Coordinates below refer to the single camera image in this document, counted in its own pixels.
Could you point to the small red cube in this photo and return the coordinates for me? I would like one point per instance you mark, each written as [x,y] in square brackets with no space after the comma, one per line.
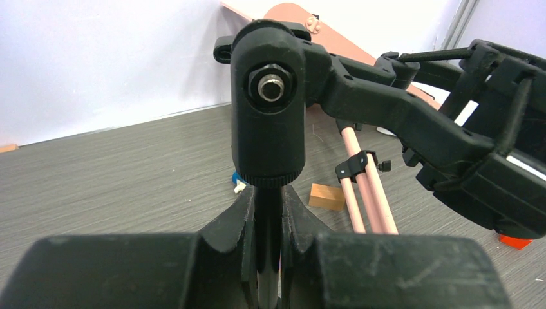
[516,243]

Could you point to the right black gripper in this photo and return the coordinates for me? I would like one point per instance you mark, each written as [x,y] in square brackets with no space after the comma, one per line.
[504,189]

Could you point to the small wooden block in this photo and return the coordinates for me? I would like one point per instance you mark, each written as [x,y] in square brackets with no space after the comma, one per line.
[326,197]

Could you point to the pink music stand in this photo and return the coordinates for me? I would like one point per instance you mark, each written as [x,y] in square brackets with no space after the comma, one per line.
[276,71]

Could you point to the blue white toy car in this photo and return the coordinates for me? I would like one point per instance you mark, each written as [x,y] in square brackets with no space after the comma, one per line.
[239,183]

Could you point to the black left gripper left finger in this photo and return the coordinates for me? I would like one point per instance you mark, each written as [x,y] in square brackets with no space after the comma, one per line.
[210,268]

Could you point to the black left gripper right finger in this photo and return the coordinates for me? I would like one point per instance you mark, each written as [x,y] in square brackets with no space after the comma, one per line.
[322,268]

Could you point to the black tripod shock mount stand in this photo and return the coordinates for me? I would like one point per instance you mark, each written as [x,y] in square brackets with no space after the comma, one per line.
[448,152]

